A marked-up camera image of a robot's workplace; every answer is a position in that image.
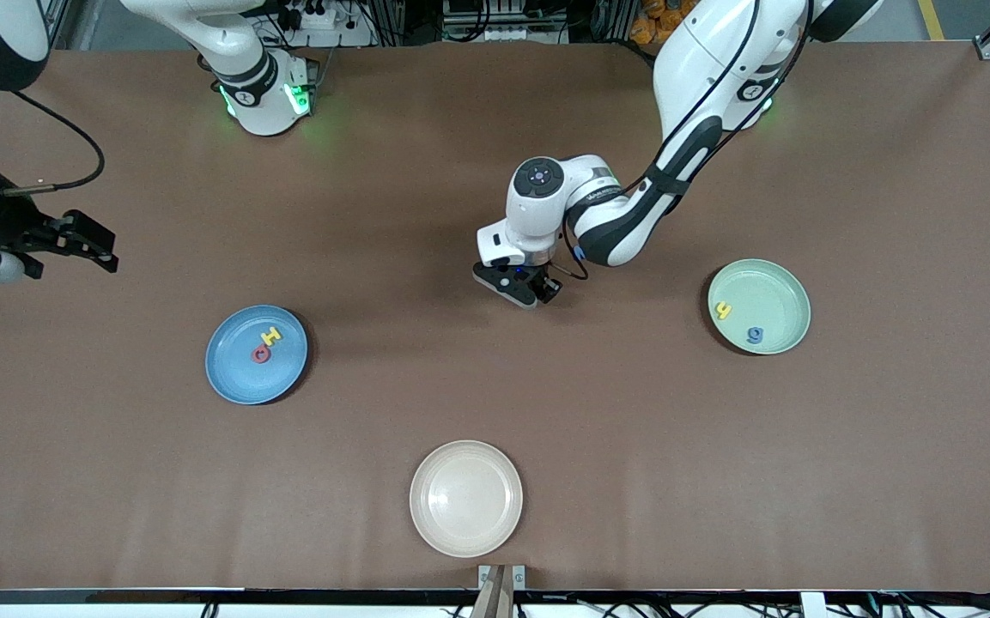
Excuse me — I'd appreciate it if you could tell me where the blue plate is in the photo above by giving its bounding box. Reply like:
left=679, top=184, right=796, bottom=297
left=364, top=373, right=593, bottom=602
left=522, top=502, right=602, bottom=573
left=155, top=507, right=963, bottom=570
left=206, top=305, right=309, bottom=406

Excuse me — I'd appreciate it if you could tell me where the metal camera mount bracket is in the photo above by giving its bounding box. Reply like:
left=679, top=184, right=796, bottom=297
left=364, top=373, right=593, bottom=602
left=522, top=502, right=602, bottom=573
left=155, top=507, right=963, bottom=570
left=471, top=564, right=526, bottom=618

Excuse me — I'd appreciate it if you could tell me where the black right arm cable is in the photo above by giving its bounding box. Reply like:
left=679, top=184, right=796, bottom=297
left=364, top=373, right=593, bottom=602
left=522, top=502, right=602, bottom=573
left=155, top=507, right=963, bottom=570
left=1, top=90, right=106, bottom=197

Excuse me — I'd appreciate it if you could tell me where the beige plate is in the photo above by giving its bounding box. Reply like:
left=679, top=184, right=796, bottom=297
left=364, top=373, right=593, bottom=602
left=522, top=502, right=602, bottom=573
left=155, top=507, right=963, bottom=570
left=410, top=439, right=524, bottom=559

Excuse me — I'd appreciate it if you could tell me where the white power strip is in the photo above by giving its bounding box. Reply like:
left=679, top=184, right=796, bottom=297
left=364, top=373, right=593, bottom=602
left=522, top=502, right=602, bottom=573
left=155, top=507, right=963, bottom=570
left=276, top=0, right=375, bottom=48

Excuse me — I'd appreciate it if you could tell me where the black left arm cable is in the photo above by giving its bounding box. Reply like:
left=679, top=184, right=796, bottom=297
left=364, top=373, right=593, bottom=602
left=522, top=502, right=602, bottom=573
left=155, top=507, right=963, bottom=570
left=563, top=219, right=590, bottom=282

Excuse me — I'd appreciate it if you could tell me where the orange packets pile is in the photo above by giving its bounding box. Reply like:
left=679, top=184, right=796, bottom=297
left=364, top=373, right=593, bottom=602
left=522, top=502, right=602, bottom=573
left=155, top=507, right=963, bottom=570
left=629, top=0, right=676, bottom=45

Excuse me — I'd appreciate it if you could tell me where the green plate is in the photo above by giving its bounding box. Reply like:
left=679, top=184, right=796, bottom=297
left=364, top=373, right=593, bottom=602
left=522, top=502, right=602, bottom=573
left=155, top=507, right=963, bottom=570
left=708, top=258, right=811, bottom=355

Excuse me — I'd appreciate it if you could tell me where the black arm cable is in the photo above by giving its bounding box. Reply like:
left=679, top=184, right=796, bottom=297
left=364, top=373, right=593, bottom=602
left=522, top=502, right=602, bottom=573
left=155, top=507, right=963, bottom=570
left=563, top=219, right=590, bottom=282
left=1, top=90, right=106, bottom=197

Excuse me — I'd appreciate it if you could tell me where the white electronics box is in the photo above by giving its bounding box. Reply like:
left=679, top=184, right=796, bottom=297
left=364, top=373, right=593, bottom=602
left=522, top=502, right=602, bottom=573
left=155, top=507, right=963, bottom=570
left=441, top=0, right=573, bottom=44

